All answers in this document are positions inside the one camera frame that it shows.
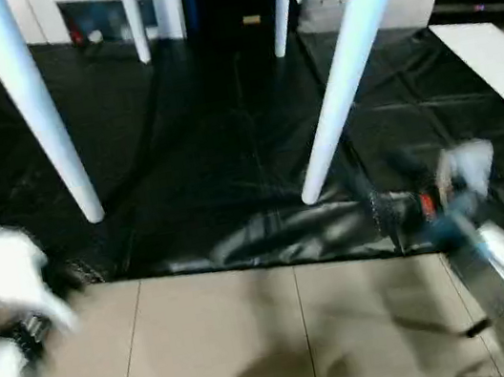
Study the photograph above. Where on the white plastic table leg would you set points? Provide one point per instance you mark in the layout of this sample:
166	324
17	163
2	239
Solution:
36	113
348	70
134	19
281	4

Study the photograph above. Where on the white flat board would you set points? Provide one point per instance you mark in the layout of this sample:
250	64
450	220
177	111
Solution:
497	65

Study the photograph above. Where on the black bar pink mark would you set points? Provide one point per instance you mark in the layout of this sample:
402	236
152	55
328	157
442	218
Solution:
478	8

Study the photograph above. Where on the black mat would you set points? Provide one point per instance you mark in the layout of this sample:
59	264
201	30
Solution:
203	158

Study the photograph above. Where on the small brass object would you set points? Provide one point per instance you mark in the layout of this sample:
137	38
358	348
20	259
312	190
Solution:
251	19

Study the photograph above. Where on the small white jar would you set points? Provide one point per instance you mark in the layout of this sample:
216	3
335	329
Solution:
96	35

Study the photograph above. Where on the red bottle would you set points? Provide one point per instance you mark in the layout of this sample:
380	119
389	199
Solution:
74	34

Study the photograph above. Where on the white cabinet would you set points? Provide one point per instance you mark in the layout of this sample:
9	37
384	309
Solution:
44	15

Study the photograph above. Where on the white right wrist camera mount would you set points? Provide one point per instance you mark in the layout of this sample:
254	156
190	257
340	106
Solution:
470	161

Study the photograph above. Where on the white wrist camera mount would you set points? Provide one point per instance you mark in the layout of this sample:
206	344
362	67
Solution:
470	161
9	268

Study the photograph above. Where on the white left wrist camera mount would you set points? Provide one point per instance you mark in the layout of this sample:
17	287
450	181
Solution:
9	268

